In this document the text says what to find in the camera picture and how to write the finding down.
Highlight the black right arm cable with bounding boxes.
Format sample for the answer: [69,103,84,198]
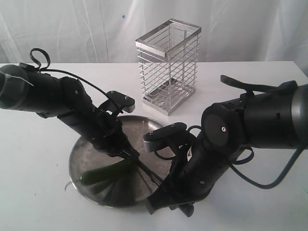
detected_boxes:
[154,74,308,190]

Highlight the round steel plate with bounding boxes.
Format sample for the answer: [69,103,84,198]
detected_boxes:
[69,115,171,207]

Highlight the white backdrop curtain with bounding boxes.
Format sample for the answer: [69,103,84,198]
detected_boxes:
[0,0,308,66]

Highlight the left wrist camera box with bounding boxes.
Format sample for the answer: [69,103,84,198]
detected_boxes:
[99,90,135,116]

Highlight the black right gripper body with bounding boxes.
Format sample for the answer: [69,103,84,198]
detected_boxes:
[166,141,212,205]

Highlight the green cucumber with stem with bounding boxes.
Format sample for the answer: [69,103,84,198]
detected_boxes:
[77,159,138,186]

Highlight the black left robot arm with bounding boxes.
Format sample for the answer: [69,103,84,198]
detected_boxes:
[0,64,140,160]

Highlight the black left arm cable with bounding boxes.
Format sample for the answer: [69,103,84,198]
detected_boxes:
[29,48,116,114]

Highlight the chrome wire utensil holder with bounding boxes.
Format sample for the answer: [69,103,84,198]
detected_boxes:
[135,19,202,115]

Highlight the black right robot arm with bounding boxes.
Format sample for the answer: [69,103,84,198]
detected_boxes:
[144,85,308,217]

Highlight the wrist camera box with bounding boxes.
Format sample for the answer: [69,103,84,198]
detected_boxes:
[99,90,135,116]
[143,122,196,158]

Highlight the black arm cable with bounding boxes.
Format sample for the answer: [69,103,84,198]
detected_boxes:
[29,48,116,114]
[154,74,308,190]

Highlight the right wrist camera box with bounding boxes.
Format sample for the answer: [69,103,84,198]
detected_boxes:
[143,122,196,158]

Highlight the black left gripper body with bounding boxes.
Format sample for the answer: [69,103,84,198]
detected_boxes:
[82,107,129,154]

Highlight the black kitchen knife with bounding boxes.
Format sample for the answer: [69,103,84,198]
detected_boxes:
[133,160,163,186]

